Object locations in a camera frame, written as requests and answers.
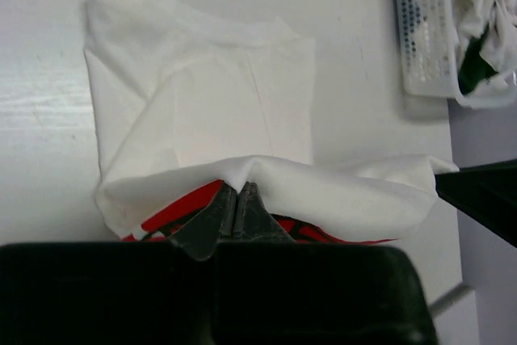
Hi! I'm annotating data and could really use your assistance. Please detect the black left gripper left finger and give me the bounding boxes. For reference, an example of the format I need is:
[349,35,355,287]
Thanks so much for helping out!
[1,182,237,344]

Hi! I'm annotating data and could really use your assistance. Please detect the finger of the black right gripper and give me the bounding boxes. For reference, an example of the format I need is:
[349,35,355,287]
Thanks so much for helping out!
[435,159,517,246]

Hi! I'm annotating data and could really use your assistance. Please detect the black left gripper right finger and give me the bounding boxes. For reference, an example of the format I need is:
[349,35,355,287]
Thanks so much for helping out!
[217,183,438,344]

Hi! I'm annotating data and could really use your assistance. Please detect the white t-shirt green trim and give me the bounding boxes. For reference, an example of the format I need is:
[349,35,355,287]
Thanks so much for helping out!
[84,0,456,242]

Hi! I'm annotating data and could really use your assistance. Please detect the white t-shirt cartoon print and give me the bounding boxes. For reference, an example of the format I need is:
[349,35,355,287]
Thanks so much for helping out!
[452,0,516,95]

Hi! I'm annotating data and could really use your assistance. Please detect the white plastic basket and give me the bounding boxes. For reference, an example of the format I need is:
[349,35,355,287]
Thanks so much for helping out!
[397,0,516,109]

